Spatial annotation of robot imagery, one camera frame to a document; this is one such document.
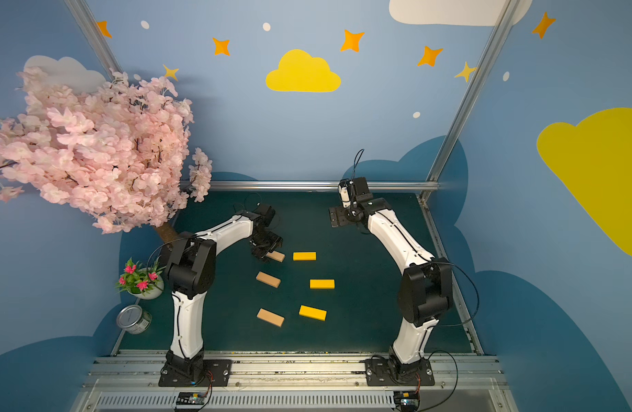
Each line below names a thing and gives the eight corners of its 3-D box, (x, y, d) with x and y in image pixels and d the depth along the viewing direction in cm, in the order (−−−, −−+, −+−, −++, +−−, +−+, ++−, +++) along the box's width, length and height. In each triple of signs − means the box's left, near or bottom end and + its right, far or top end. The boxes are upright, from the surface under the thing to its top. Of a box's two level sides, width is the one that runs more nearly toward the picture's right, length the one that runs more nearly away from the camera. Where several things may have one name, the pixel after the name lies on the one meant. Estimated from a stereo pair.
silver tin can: (124, 334, 84) (110, 328, 78) (135, 312, 89) (122, 304, 83) (148, 334, 84) (135, 328, 78) (157, 312, 89) (146, 304, 83)
